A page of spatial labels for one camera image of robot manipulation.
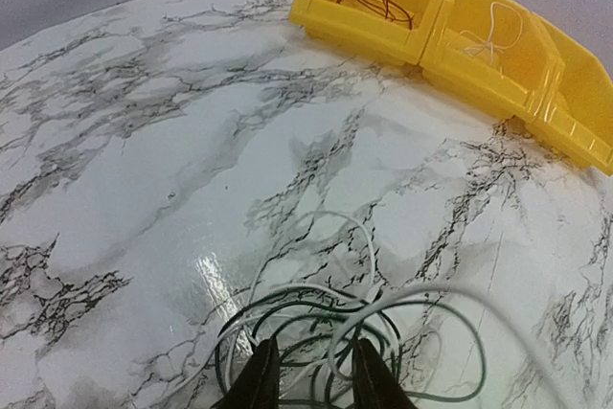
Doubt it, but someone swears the yellow bin right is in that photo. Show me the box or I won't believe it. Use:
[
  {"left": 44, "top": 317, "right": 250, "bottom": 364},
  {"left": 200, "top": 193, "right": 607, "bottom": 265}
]
[{"left": 526, "top": 16, "right": 612, "bottom": 175}]

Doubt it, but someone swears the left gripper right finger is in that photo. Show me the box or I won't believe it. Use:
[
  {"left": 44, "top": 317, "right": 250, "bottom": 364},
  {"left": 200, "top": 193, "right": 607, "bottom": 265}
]
[{"left": 352, "top": 338, "right": 415, "bottom": 409}]

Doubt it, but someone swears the white cable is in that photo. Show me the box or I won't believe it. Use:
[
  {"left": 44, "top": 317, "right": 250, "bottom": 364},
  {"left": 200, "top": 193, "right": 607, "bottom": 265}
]
[{"left": 457, "top": 0, "right": 526, "bottom": 70}]

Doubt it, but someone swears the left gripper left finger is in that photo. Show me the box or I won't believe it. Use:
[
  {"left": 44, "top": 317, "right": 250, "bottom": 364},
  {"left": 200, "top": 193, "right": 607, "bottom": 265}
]
[{"left": 213, "top": 337, "right": 280, "bottom": 409}]

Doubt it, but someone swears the cable pile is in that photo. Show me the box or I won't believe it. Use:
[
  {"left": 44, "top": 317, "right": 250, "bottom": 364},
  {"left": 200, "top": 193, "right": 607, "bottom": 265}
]
[{"left": 213, "top": 210, "right": 488, "bottom": 409}]

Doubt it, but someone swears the yellow bin middle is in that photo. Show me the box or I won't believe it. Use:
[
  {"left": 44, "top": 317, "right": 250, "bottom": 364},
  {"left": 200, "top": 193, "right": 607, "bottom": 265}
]
[{"left": 420, "top": 0, "right": 556, "bottom": 123}]

